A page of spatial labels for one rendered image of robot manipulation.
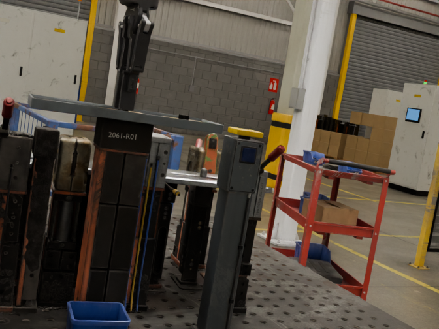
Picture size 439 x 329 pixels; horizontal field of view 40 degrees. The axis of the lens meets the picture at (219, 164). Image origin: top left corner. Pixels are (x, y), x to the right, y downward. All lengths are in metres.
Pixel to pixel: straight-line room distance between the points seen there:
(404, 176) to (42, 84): 6.57
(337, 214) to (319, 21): 2.28
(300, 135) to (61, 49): 5.07
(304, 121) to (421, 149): 6.28
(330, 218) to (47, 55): 6.64
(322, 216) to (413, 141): 8.16
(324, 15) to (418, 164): 6.44
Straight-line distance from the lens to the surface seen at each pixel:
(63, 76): 9.61
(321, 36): 5.48
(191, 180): 1.54
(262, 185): 1.48
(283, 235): 5.55
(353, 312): 1.75
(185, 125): 1.19
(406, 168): 11.74
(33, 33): 9.51
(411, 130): 11.77
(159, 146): 1.38
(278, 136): 8.61
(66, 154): 1.35
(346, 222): 3.71
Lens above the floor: 1.22
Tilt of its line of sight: 6 degrees down
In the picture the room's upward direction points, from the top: 9 degrees clockwise
